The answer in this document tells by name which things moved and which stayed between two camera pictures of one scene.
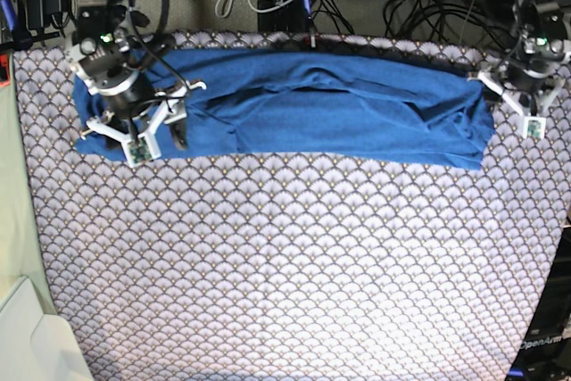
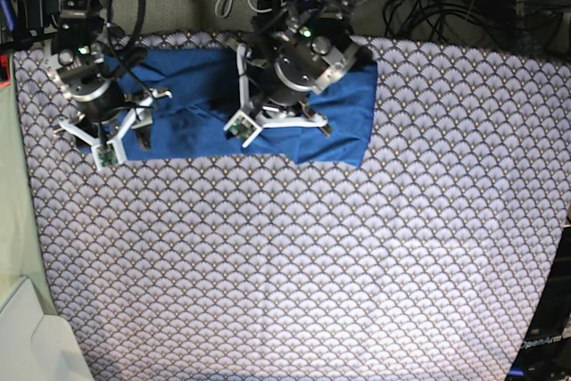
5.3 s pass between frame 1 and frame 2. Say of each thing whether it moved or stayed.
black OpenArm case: stayed
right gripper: moved
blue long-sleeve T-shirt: moved
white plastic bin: stayed
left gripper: moved
